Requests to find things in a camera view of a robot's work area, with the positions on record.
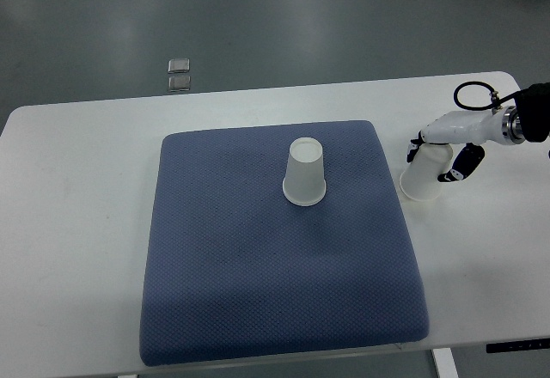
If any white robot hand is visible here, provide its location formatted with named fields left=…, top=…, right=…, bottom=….
left=406, top=107, right=525, bottom=183

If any white paper cup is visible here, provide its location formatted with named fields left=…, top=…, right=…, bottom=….
left=282, top=137, right=327, bottom=207
left=399, top=143, right=453, bottom=202

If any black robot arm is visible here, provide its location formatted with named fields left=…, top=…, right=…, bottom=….
left=406, top=81, right=549, bottom=183

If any white paper cup on cushion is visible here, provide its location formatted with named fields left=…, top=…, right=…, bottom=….
left=282, top=137, right=327, bottom=207

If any white table leg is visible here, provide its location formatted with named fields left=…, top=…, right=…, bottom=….
left=431, top=348, right=459, bottom=378

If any black table control panel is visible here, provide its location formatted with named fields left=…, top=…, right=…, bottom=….
left=486, top=338, right=550, bottom=354

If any blue mesh cushion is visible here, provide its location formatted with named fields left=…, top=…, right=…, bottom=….
left=139, top=120, right=429, bottom=367

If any lower metal floor plate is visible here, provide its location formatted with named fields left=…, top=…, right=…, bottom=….
left=168, top=75, right=191, bottom=92

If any metal floor plate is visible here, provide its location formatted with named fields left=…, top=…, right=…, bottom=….
left=168, top=75, right=191, bottom=92
left=168, top=58, right=190, bottom=74

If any upper metal floor plate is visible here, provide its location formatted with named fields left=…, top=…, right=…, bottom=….
left=168, top=58, right=190, bottom=74

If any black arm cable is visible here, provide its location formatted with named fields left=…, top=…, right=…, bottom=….
left=453, top=80, right=534, bottom=113

